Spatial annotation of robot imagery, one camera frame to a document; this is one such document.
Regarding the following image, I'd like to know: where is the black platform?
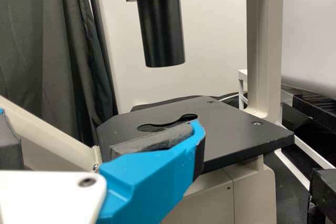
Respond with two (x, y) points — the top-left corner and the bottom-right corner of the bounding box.
(310, 167), (336, 224)
(282, 82), (336, 121)

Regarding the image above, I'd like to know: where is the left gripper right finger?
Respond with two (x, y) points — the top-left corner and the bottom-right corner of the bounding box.
(98, 119), (206, 224)

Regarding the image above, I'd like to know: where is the white frame stand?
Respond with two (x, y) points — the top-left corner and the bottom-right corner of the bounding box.
(237, 68), (249, 111)

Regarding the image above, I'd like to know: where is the cream microscope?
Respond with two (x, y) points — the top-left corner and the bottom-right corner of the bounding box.
(0, 0), (296, 224)

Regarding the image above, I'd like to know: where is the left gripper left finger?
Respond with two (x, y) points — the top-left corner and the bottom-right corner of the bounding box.
(0, 107), (22, 170)

